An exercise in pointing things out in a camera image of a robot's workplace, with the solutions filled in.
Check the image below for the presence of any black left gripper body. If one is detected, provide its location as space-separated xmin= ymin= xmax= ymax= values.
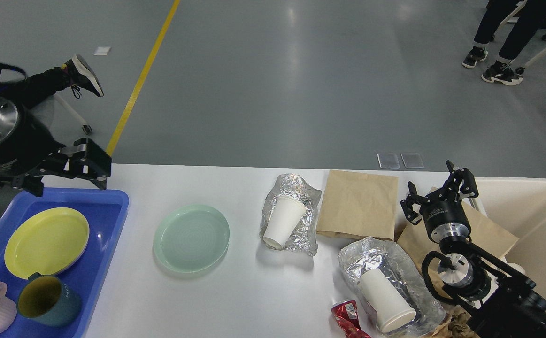
xmin=0 ymin=97 xmax=65 ymax=177

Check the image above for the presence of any large brown paper bag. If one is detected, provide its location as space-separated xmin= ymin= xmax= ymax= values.
xmin=398 ymin=191 xmax=518 ymax=304

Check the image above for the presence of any white paper cup on foil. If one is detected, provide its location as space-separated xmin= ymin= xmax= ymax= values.
xmin=262 ymin=195 xmax=307 ymax=249

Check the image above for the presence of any crushed red can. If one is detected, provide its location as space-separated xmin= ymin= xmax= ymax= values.
xmin=331 ymin=299 xmax=371 ymax=338

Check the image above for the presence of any yellow plate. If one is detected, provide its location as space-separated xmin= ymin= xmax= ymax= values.
xmin=4 ymin=207 xmax=90 ymax=279

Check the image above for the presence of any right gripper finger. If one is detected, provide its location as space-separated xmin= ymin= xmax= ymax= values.
xmin=400 ymin=181 xmax=431 ymax=225
xmin=435 ymin=160 xmax=479 ymax=203

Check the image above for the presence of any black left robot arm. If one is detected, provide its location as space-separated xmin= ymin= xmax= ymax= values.
xmin=0 ymin=55 xmax=112 ymax=197

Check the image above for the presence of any crumpled aluminium foil sheet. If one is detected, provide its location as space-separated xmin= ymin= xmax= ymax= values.
xmin=260 ymin=174 xmax=322 ymax=257

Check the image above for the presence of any beige plastic bin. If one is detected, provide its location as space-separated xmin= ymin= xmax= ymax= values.
xmin=477 ymin=177 xmax=546 ymax=299

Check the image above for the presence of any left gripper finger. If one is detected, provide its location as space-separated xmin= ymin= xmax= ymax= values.
xmin=0 ymin=175 xmax=45 ymax=197
xmin=43 ymin=138 xmax=112 ymax=190

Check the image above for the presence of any light green plate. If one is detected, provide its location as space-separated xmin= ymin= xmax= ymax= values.
xmin=153 ymin=205 xmax=231 ymax=274

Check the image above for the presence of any transparent floor plate left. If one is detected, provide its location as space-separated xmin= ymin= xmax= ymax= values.
xmin=377 ymin=153 xmax=401 ymax=169

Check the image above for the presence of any person in black clothes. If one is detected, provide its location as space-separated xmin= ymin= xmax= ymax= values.
xmin=1 ymin=54 xmax=104 ymax=109

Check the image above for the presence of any transparent floor plate right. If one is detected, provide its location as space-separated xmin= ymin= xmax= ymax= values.
xmin=400 ymin=152 xmax=425 ymax=169

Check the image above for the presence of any grey office chair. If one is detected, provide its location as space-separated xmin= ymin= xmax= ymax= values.
xmin=33 ymin=93 xmax=93 ymax=136

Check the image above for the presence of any transparent floor plate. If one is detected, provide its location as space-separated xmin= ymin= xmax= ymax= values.
xmin=400 ymin=152 xmax=425 ymax=169
xmin=377 ymin=153 xmax=401 ymax=169

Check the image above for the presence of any person with black sneakers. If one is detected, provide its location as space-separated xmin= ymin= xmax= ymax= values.
xmin=462 ymin=0 xmax=546 ymax=86

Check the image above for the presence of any dark teal mug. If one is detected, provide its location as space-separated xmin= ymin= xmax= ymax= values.
xmin=16 ymin=272 xmax=82 ymax=327

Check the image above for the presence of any blue plastic tray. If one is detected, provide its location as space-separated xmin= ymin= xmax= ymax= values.
xmin=0 ymin=188 xmax=129 ymax=338

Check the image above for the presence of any crumpled brown paper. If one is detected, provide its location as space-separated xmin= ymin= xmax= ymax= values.
xmin=422 ymin=306 xmax=480 ymax=338

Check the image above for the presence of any white chair base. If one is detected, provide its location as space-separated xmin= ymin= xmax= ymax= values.
xmin=491 ymin=0 xmax=546 ymax=75

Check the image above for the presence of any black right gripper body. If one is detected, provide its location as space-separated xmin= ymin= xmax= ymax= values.
xmin=420 ymin=201 xmax=471 ymax=244

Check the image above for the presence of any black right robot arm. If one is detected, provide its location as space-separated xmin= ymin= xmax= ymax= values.
xmin=400 ymin=161 xmax=546 ymax=338

